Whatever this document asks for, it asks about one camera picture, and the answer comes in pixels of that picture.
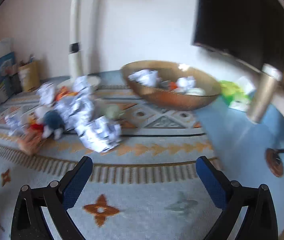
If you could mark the white desk lamp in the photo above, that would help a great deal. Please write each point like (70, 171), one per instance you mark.
(74, 56)

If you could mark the black mesh pen holder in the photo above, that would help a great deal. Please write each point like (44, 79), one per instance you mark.
(15, 83)

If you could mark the orange snack wrapper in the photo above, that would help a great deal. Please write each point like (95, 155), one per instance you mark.
(64, 91)

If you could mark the black monitor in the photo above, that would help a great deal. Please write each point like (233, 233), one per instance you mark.
(251, 31)

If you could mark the brown wooden bowl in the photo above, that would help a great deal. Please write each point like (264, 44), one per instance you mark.
(166, 93)

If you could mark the silver monitor stand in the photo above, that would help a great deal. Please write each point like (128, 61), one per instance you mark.
(268, 92)

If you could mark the green white tissue pack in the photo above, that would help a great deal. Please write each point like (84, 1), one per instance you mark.
(237, 95)

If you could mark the patterned blue woven mat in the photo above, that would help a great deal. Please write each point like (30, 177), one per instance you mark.
(145, 188)

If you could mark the yellow paper pen holder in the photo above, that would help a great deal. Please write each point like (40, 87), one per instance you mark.
(29, 76)

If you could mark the paper ball front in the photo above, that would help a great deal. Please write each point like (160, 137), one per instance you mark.
(47, 94)

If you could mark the white red duck plush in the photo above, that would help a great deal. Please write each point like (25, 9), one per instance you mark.
(43, 123)

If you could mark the paper ball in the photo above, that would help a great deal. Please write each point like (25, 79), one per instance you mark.
(47, 94)
(77, 110)
(17, 124)
(99, 135)

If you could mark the blue cover book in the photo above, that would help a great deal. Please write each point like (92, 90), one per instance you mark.
(7, 68)

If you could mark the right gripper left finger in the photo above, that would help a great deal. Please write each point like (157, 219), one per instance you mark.
(57, 197)

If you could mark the brown round coaster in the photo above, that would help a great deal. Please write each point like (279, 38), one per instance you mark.
(274, 162)

